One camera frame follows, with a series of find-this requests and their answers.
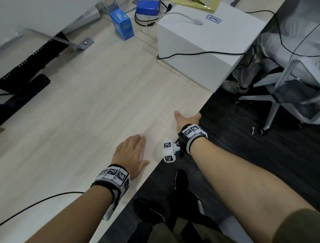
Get person's black shoe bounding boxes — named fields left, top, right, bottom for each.
left=133, top=199, right=164, bottom=224
left=175, top=169, right=189, bottom=194

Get large white box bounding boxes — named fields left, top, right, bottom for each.
left=156, top=2, right=267, bottom=93

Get person's right hand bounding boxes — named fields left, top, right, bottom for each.
left=174, top=111, right=202, bottom=133

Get person's left hand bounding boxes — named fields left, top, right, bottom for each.
left=111, top=134, right=151, bottom=181

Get grey office chair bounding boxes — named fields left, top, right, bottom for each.
left=234, top=58, right=320, bottom=136

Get left wrist camera marker band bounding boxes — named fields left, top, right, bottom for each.
left=91, top=164, right=132, bottom=221

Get long black cable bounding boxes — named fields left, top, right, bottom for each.
left=156, top=10, right=320, bottom=70

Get person's right forearm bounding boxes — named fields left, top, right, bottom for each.
left=189, top=137, right=320, bottom=243

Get wrist camera marker band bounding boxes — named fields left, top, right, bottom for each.
left=163, top=124, right=208, bottom=163
left=91, top=164, right=132, bottom=221

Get person's left forearm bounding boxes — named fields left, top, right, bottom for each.
left=25, top=185, right=116, bottom=243

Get blue cardboard box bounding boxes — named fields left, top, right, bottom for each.
left=109, top=8, right=135, bottom=41

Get coiled black cable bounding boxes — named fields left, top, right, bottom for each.
left=134, top=0, right=173, bottom=27

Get black flat pad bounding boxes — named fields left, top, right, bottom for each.
left=0, top=74, right=51, bottom=126

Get black perforated cable tray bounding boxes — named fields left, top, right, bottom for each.
left=0, top=32, right=69, bottom=93

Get white cable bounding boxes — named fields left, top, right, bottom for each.
left=160, top=12, right=204, bottom=26

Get blue outlined paper label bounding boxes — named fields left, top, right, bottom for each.
left=206, top=14, right=222, bottom=24

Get white divider panel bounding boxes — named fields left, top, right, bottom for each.
left=0, top=0, right=102, bottom=47

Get thin black cable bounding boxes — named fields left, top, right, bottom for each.
left=0, top=191, right=85, bottom=226

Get blue battery pack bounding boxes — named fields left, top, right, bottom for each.
left=136, top=0, right=161, bottom=15

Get person's dark trousers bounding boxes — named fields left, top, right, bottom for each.
left=126, top=188, right=238, bottom=243

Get yellow packet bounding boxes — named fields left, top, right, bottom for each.
left=172, top=0, right=221, bottom=12

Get right wrist camera marker band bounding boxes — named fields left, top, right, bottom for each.
left=163, top=124, right=208, bottom=163

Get grey metal bracket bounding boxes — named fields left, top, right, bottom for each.
left=24, top=28, right=95, bottom=51

